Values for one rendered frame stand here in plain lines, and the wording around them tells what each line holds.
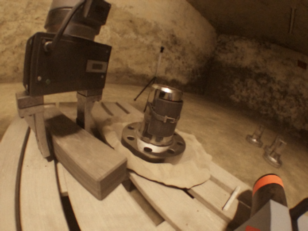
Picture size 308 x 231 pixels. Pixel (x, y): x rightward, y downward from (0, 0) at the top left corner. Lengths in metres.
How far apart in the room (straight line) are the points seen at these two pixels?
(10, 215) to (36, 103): 0.26
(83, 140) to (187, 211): 0.33
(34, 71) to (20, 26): 2.60
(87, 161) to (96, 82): 0.21
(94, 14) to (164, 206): 0.46
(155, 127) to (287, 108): 5.01
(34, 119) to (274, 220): 0.52
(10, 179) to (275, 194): 0.63
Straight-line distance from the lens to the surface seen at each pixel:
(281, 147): 1.46
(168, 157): 0.42
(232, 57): 5.61
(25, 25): 2.83
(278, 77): 5.28
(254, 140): 1.72
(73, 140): 0.36
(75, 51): 0.31
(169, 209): 0.35
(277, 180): 0.42
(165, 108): 0.40
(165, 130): 0.43
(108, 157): 0.31
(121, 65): 2.86
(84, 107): 0.42
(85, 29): 0.33
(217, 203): 0.43
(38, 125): 0.36
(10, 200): 0.37
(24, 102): 0.33
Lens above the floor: 0.44
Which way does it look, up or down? 19 degrees down
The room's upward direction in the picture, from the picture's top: 14 degrees clockwise
